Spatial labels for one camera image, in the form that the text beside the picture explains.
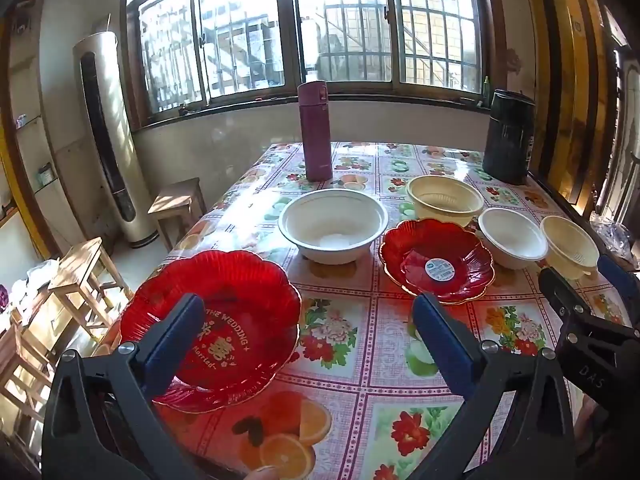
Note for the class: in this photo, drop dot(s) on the red plate with sticker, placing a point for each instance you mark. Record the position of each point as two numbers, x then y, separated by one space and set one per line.
440 258

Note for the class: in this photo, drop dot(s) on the light wooden stool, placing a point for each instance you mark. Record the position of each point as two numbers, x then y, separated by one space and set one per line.
84 276

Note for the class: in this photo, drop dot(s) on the white tower air conditioner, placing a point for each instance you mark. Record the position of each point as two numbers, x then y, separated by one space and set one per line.
106 119

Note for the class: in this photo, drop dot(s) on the near wooden stool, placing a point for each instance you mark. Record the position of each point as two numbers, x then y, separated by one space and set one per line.
27 371

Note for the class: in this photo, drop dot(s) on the large white bowl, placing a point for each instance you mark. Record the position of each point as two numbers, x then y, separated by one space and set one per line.
333 226

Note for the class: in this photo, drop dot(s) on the dark wooden stool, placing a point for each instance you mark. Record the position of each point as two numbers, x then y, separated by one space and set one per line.
180 201

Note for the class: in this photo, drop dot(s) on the red wedding plate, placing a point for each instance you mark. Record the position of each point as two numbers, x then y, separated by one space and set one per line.
249 332

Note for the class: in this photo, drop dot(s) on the brown framed window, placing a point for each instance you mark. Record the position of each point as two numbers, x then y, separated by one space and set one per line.
184 57

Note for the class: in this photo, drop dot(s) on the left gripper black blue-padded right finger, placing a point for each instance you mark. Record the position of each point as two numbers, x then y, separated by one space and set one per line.
536 440

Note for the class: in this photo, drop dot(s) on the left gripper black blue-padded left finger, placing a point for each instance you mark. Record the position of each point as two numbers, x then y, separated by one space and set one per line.
100 423

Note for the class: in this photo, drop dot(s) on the floral fruit tablecloth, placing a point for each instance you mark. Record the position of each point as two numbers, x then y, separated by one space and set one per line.
360 399

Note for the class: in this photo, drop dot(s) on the small cream plastic bowl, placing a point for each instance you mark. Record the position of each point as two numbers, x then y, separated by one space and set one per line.
571 251

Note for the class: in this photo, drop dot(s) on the large cream plastic bowl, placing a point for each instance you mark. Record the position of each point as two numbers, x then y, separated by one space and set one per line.
444 199

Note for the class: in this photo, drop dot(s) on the black cylindrical container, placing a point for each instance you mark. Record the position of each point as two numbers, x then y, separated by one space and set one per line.
510 137

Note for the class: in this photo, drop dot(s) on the maroon thermos bottle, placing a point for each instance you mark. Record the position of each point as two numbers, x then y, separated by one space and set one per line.
313 105

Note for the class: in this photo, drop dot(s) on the small white bowl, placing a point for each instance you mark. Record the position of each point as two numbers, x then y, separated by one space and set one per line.
513 240

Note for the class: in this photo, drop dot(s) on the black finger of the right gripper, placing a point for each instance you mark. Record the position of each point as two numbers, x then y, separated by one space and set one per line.
577 320

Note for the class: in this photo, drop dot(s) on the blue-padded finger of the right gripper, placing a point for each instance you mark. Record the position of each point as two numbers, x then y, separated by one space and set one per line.
624 282

